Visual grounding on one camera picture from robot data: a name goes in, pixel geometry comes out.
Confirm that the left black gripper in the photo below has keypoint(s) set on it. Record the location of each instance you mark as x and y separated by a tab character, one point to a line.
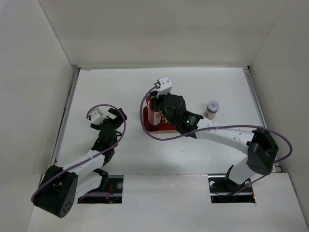
119	116

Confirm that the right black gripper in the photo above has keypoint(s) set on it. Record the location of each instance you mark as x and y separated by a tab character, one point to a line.
155	101

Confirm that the soy sauce bottle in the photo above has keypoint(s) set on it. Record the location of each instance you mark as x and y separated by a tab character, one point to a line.
154	118

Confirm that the white-lid seasoning jar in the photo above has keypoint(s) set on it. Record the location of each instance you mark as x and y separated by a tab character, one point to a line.
211	110

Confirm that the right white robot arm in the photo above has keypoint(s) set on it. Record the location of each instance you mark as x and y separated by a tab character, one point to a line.
258	145

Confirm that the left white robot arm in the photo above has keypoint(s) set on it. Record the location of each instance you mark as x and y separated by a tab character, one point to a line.
62	186

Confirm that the red gold-rimmed tray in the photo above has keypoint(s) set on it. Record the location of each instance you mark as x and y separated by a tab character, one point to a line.
164	126

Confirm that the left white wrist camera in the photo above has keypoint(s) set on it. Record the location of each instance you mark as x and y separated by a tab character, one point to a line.
96	117

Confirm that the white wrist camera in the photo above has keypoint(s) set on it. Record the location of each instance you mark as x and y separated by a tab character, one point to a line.
96	117
163	86

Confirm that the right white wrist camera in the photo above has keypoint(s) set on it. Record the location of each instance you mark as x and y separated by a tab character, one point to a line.
163	86

